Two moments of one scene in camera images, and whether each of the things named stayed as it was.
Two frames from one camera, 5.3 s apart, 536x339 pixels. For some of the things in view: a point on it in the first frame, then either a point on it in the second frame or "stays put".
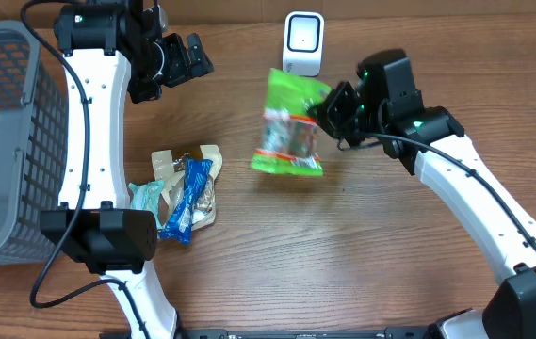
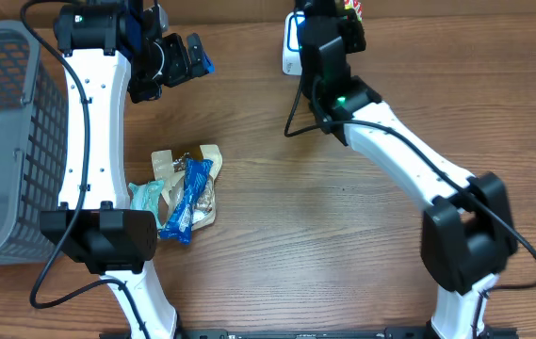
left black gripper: (182, 67) stays put
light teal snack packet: (145, 196) stays put
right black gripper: (327, 113) to (349, 23)
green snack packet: (287, 133) to (357, 6)
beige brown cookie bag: (170, 169) stays put
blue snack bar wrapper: (178, 227) stays put
